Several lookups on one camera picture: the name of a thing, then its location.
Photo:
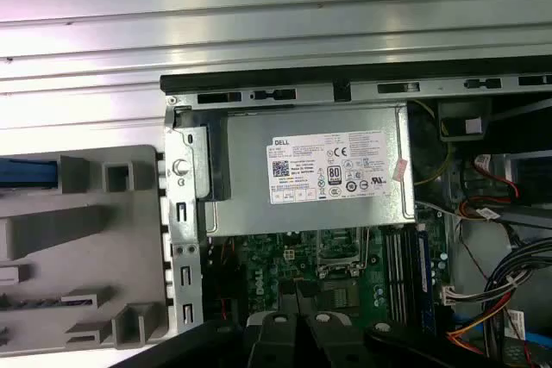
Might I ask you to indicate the hard disk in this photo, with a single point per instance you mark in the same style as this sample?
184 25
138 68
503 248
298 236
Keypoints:
26 172

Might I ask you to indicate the CPU socket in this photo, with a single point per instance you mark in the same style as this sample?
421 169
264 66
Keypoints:
340 256

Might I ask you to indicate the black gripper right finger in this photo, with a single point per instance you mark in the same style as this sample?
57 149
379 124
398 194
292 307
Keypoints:
332 342

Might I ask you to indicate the dark RAM stick with label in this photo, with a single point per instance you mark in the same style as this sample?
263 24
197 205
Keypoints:
26 302

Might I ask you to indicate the black RAM slot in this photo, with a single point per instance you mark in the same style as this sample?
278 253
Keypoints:
409 273
389 273
399 273

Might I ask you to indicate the silver power supply unit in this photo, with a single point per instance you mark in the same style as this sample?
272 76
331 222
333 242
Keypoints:
250 213

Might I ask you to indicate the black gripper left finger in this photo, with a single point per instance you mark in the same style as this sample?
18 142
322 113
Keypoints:
267 342

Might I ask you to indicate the grey parts rack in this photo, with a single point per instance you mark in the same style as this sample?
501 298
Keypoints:
86 230

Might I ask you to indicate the black PC case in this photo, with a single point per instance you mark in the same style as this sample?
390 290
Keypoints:
259 80

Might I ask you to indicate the green motherboard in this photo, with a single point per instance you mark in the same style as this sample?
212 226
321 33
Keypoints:
267 264

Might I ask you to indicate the copper chipset heatsink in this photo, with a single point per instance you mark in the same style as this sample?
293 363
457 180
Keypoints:
338 299

